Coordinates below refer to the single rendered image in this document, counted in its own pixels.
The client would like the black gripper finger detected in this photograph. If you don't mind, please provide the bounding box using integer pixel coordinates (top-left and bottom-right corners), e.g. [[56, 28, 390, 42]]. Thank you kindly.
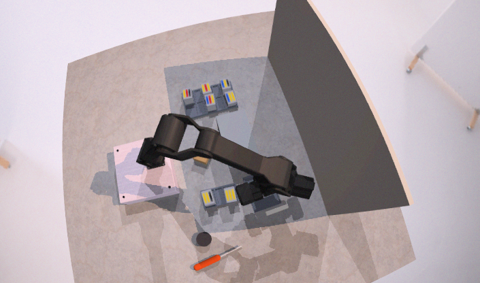
[[249, 181, 263, 201]]

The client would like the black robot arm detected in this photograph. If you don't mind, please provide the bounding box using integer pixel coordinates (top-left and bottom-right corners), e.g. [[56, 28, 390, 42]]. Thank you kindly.
[[136, 114, 315, 199]]

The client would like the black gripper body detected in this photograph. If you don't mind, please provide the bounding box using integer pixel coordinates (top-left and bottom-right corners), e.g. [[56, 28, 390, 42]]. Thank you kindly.
[[235, 182, 275, 206]]

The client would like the orange-handled screwdriver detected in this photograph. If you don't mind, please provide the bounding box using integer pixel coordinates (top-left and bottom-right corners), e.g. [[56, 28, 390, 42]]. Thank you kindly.
[[194, 246, 242, 271]]

